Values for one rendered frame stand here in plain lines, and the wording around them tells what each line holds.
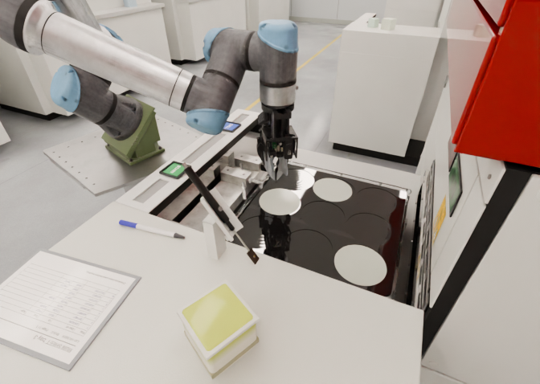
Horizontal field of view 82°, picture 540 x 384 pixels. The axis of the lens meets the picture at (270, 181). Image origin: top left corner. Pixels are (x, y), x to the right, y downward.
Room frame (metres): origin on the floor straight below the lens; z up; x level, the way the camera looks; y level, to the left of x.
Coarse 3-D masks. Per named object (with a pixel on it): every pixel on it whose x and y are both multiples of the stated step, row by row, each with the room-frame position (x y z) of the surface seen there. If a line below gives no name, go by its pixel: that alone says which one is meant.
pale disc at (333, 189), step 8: (320, 184) 0.66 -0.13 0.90; (328, 184) 0.66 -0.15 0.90; (336, 184) 0.66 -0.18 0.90; (344, 184) 0.66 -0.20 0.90; (320, 192) 0.63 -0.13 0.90; (328, 192) 0.63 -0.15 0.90; (336, 192) 0.63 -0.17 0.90; (344, 192) 0.63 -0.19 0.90; (328, 200) 0.59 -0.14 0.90; (336, 200) 0.59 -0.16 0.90; (344, 200) 0.60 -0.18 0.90
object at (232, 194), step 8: (256, 176) 0.73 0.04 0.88; (224, 184) 0.69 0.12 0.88; (232, 184) 0.69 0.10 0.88; (248, 184) 0.69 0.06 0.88; (224, 192) 0.65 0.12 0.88; (232, 192) 0.65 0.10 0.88; (240, 192) 0.65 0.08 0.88; (248, 192) 0.69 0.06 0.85; (224, 200) 0.62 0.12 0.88; (232, 200) 0.62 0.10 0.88; (240, 200) 0.64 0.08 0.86; (200, 208) 0.59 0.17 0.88; (232, 208) 0.61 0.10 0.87; (192, 216) 0.56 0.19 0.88; (200, 216) 0.56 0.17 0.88; (184, 224) 0.53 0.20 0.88; (192, 224) 0.53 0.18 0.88; (200, 224) 0.53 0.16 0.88
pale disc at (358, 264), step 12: (348, 252) 0.43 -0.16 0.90; (360, 252) 0.43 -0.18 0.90; (372, 252) 0.43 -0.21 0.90; (336, 264) 0.40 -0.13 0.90; (348, 264) 0.40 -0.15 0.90; (360, 264) 0.40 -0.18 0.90; (372, 264) 0.40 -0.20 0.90; (384, 264) 0.40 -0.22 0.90; (348, 276) 0.37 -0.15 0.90; (360, 276) 0.37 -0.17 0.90; (372, 276) 0.37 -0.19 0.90; (384, 276) 0.37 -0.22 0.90
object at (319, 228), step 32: (352, 192) 0.63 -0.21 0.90; (384, 192) 0.63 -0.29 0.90; (256, 224) 0.51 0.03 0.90; (288, 224) 0.51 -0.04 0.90; (320, 224) 0.51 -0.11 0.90; (352, 224) 0.51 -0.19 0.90; (384, 224) 0.51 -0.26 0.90; (288, 256) 0.42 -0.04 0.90; (320, 256) 0.42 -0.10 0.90; (384, 256) 0.42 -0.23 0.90; (384, 288) 0.34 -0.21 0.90
